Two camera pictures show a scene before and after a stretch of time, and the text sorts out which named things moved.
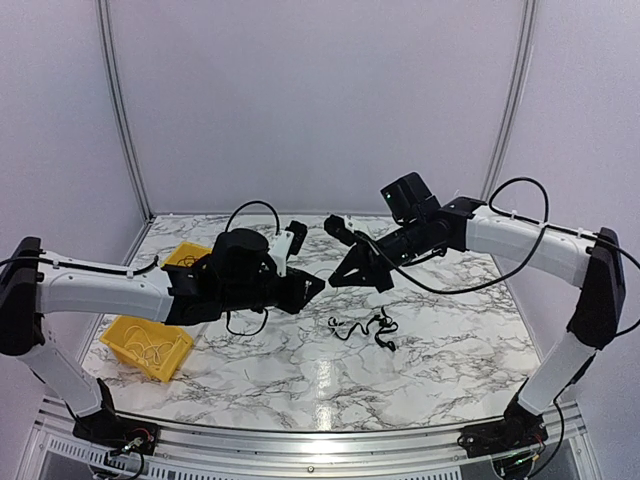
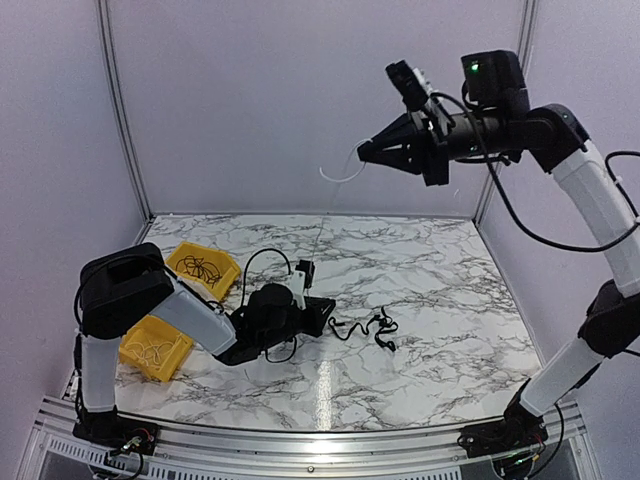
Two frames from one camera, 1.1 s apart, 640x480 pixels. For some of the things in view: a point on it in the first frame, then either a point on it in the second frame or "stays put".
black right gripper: [371, 271] → [427, 149]
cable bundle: [388, 325] stays put
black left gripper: [295, 297] → [316, 306]
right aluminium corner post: [513, 100] stays put
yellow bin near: [155, 348] stays put
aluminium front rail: [56, 453] stays put
